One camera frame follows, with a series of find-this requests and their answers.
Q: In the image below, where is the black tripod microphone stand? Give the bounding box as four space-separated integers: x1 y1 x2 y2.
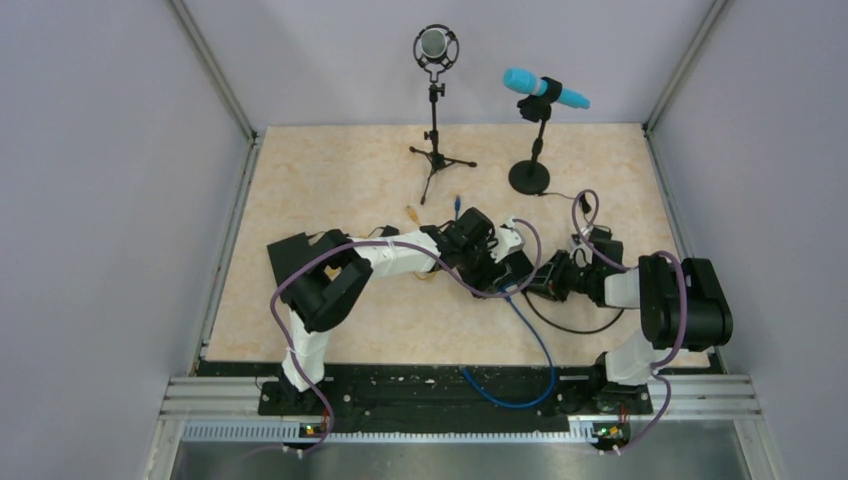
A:
409 69 478 206

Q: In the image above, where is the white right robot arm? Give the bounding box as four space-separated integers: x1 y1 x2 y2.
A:
496 227 733 412

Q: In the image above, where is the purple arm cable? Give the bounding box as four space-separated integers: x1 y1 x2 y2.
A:
270 217 543 458
572 190 690 455

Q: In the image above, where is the black adapter power cable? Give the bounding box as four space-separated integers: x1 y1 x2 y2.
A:
523 190 625 335

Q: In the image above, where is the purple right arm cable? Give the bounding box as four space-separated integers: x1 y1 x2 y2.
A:
572 190 690 455

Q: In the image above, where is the black power adapter left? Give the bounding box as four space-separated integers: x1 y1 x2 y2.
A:
378 225 400 237

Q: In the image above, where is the blue microphone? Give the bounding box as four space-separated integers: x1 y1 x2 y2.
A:
502 67 591 195

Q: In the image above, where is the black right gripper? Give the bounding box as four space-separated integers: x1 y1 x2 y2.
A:
518 250 598 303

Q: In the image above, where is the black network switch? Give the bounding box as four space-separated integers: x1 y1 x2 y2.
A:
267 233 312 307

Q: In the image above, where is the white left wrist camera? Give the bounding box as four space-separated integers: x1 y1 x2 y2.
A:
490 217 525 263

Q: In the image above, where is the yellow ethernet cable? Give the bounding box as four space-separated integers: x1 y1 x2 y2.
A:
405 205 439 282

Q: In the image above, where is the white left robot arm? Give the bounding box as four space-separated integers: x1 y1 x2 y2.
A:
266 208 534 414

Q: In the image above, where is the silver condenser microphone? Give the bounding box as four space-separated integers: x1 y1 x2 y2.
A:
413 24 459 71

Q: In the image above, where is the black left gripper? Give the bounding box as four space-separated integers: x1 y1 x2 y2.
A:
456 234 511 299

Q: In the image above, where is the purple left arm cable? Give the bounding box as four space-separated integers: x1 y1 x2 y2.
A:
270 217 543 458

